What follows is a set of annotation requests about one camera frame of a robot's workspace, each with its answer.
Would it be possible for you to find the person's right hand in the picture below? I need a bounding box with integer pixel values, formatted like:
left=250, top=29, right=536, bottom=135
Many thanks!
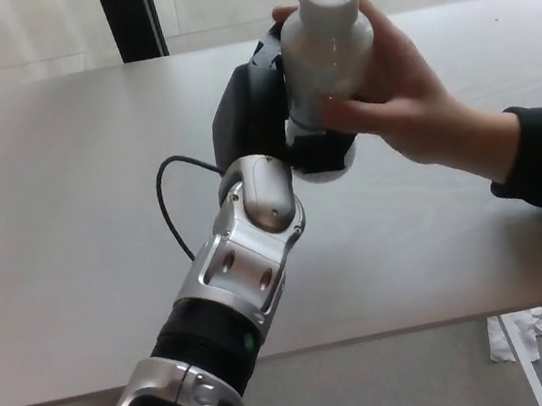
left=271, top=0, right=527, bottom=213

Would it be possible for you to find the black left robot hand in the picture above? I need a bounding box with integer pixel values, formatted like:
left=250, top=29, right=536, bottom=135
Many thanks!
left=196, top=13, right=363, bottom=189

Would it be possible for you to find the white capped plastic bottle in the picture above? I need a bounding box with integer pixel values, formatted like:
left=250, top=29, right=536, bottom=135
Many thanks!
left=267, top=0, right=395, bottom=189

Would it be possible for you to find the black vertical pillar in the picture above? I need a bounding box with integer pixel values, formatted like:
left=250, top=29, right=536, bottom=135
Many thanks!
left=96, top=0, right=172, bottom=67

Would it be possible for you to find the crumpled white paper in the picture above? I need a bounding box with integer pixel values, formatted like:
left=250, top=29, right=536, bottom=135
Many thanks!
left=483, top=306, right=542, bottom=386

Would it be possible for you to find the white slanted table leg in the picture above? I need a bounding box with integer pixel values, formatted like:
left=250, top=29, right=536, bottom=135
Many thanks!
left=498, top=309, right=542, bottom=406

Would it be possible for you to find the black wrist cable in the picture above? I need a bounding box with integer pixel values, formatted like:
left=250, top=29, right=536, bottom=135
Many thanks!
left=152, top=148, right=239, bottom=265

